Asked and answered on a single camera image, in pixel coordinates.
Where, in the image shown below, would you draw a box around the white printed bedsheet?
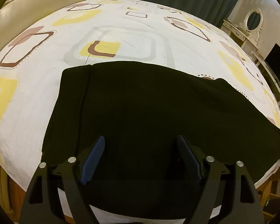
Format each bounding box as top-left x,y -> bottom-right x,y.
0,0 -> 280,224

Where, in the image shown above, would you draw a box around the white bed footboard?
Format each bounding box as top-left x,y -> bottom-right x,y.
251,50 -> 280,125

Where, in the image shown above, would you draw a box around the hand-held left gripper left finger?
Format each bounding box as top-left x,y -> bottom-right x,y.
19,135 -> 105,224

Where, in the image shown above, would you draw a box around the cream tufted leather headboard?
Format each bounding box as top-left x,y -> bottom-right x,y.
0,0 -> 101,57

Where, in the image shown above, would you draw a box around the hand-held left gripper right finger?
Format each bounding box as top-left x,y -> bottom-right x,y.
176,135 -> 265,224

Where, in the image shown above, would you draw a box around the wooden bed frame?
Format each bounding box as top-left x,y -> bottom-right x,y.
0,154 -> 280,224

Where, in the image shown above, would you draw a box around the black pants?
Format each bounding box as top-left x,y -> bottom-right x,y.
41,61 -> 280,211

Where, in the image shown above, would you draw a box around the white vanity dresser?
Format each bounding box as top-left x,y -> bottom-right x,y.
222,8 -> 267,59

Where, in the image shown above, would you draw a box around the black flat screen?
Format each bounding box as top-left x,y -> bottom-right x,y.
265,43 -> 280,85

